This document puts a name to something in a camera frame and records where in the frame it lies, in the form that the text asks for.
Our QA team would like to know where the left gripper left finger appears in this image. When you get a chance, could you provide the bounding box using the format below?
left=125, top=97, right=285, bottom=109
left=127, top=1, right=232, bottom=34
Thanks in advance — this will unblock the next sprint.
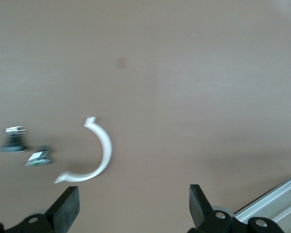
left=4, top=186, right=80, bottom=233

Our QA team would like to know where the small silver metal part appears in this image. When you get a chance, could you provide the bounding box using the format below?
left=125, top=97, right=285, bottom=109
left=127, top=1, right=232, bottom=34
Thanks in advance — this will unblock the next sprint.
left=24, top=145, right=53, bottom=168

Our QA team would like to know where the aluminium frame profile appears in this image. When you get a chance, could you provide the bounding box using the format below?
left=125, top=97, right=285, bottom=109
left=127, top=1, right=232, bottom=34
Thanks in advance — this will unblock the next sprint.
left=232, top=174, right=291, bottom=233

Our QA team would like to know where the small black switch part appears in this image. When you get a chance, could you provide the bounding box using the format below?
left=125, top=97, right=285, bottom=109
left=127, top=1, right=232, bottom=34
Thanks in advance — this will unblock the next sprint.
left=0, top=126, right=29, bottom=153

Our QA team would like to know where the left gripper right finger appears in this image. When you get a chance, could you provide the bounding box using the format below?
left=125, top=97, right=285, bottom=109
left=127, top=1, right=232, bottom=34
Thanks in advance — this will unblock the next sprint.
left=189, top=184, right=233, bottom=233

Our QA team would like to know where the white curved plastic bracket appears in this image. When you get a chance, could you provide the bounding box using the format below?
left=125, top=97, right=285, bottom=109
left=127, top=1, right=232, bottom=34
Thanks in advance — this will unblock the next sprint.
left=53, top=116, right=113, bottom=184

